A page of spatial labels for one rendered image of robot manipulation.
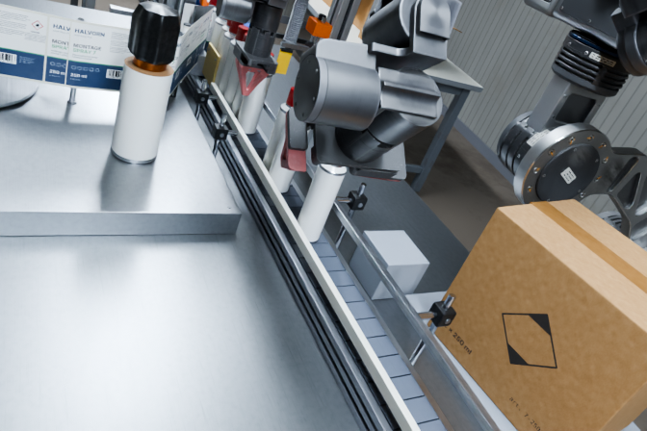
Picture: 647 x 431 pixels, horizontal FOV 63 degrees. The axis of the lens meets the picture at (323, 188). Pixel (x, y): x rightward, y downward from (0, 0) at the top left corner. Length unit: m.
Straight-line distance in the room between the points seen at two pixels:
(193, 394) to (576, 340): 0.53
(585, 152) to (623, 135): 2.64
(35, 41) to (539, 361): 1.08
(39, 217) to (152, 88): 0.29
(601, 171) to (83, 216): 0.98
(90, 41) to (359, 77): 0.85
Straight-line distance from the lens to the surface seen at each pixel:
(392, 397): 0.78
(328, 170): 0.93
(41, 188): 1.00
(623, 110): 3.81
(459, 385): 0.78
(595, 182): 1.22
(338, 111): 0.45
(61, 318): 0.85
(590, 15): 1.12
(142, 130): 1.06
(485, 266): 0.91
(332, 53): 0.46
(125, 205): 0.98
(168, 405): 0.77
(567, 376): 0.88
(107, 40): 1.23
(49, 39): 1.23
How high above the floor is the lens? 1.46
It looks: 29 degrees down
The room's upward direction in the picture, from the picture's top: 22 degrees clockwise
